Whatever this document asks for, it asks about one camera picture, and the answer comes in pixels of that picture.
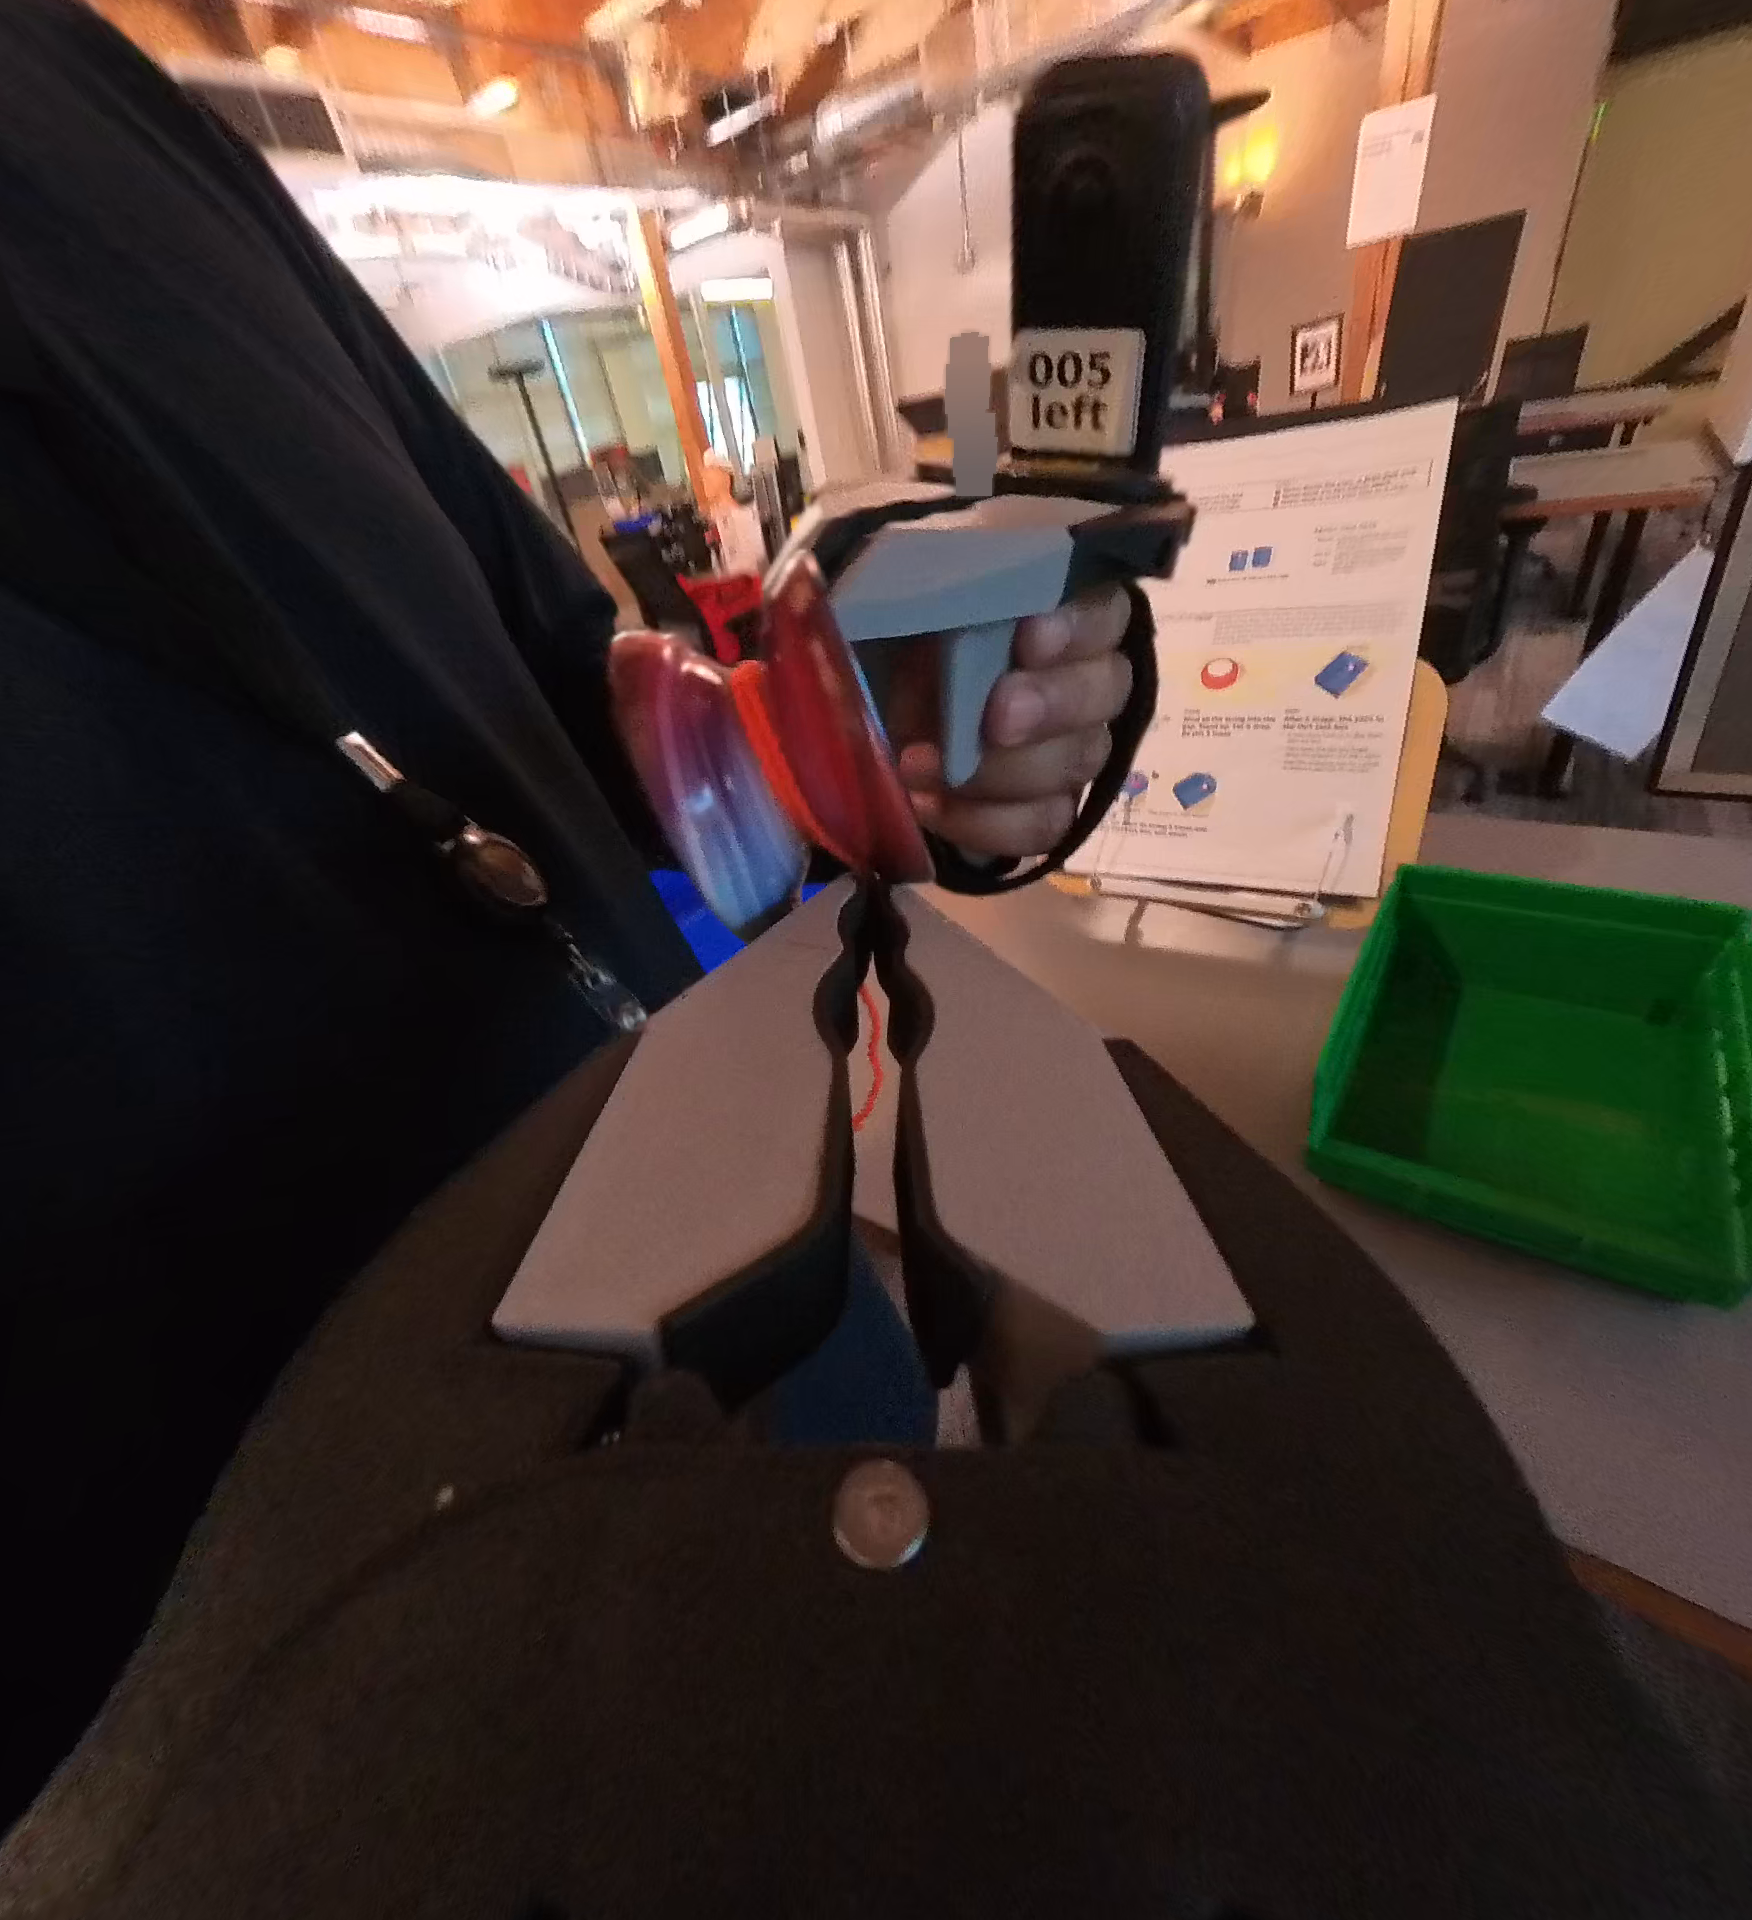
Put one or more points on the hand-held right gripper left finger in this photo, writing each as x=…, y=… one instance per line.
x=697, y=1184

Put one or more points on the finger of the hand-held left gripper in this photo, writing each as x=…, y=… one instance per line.
x=950, y=570

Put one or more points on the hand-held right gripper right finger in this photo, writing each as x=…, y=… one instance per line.
x=1057, y=1201

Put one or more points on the red translucent yoyo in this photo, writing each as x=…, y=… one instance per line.
x=830, y=705

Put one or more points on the person's left hand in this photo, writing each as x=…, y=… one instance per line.
x=1057, y=720

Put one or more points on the white instruction sheet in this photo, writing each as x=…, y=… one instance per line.
x=1310, y=674

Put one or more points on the small framed picture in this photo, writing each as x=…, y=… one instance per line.
x=1317, y=357

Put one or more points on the blue plastic container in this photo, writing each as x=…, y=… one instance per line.
x=688, y=914

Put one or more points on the clear acrylic sheet stand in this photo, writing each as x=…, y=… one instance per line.
x=1206, y=896

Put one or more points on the black office chair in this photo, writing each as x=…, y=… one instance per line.
x=1468, y=540

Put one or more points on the green plastic bin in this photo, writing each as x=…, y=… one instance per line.
x=1537, y=1080

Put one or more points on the loose white paper sheet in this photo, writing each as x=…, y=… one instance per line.
x=1634, y=674

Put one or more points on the person's black shirt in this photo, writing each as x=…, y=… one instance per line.
x=140, y=751

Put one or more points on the wooden post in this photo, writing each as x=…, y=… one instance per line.
x=670, y=345

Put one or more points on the black wall panel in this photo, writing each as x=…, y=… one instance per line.
x=1454, y=308

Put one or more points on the white wall notice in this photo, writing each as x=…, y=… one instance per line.
x=1392, y=169

